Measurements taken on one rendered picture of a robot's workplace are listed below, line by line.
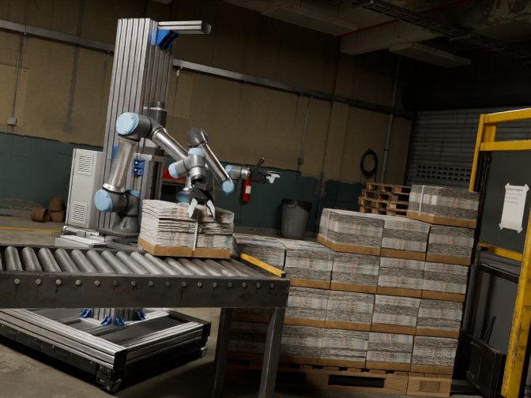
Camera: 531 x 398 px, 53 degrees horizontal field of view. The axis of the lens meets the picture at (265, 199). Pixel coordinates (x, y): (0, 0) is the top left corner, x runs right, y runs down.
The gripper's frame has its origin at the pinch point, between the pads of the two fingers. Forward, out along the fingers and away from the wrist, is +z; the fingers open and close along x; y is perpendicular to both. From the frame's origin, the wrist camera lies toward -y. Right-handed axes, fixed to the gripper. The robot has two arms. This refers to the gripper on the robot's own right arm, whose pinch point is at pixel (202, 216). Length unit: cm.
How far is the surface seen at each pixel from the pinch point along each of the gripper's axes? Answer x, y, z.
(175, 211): 10.5, 5.8, -4.3
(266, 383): -26, 5, 73
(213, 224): -8.9, 8.4, -0.2
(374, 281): -123, 35, 17
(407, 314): -146, 38, 37
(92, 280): 51, -16, 35
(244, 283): -8.9, -16.6, 35.2
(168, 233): 12.2, 12.0, 4.2
